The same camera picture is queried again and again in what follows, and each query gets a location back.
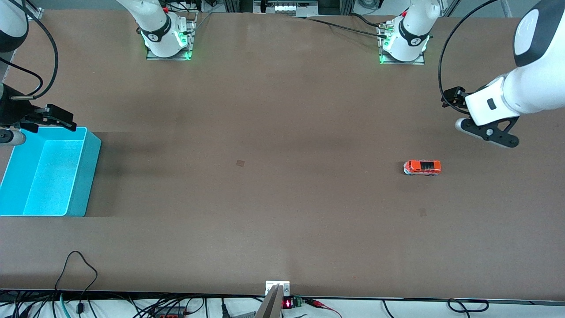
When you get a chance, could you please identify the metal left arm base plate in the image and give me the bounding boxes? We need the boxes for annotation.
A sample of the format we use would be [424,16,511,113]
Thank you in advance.
[379,21,426,65]

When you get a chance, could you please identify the orange toy bus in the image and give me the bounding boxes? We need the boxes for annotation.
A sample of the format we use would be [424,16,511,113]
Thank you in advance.
[403,159,442,176]

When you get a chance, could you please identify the long black table cable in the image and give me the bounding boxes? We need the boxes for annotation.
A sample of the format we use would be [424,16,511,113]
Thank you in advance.
[289,15,391,39]

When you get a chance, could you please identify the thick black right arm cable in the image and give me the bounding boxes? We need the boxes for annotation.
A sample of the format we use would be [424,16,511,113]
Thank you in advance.
[7,0,59,98]

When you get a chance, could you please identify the grey metal camera bar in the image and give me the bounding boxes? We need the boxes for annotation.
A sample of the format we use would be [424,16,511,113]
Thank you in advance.
[255,285,284,318]

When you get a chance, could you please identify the red clip leads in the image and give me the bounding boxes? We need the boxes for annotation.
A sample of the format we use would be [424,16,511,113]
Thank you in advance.
[305,299,343,318]

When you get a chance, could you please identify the black looped cable with plug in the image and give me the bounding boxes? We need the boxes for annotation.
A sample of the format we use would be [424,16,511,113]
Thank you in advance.
[54,251,98,314]

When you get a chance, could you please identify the short black table cable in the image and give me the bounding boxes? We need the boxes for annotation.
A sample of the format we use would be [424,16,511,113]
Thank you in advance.
[348,13,385,28]

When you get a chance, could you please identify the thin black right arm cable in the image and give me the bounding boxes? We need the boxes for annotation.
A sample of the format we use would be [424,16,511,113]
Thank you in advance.
[0,57,44,100]

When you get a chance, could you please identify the blue plastic box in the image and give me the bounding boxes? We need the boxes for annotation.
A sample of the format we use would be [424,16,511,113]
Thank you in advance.
[0,127,102,217]

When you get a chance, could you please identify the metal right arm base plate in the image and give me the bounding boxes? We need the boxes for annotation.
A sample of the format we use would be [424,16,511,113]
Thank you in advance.
[146,12,197,61]

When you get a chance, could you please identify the grey device with white lights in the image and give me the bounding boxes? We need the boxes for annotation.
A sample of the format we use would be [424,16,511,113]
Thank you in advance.
[254,0,319,17]

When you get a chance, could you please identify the black oval looped cable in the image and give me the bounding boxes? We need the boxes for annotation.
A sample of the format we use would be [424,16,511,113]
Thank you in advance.
[447,299,490,313]

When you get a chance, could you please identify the white mounting bracket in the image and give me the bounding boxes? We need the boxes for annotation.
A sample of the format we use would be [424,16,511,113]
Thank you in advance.
[265,281,290,296]

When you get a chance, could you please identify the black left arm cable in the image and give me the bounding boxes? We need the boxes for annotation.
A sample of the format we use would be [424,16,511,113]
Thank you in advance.
[438,0,501,114]

